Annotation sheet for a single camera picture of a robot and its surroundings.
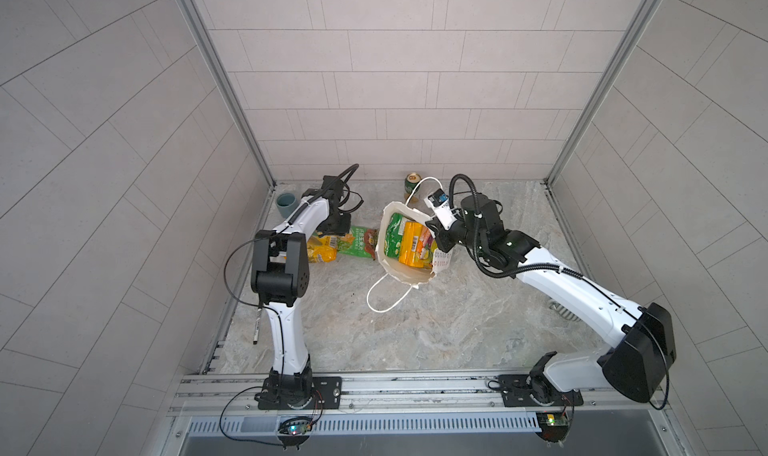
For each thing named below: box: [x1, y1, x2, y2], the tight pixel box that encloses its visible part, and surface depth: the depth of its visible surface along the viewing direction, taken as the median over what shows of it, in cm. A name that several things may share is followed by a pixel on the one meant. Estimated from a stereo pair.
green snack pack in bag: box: [384, 212, 404, 259], surface depth 90 cm
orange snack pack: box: [398, 221, 438, 268], surface depth 88 cm
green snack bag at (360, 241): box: [338, 226, 379, 260], surface depth 96 cm
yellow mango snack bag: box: [307, 235, 338, 263], surface depth 95 cm
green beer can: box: [404, 172, 422, 194], surface depth 107 cm
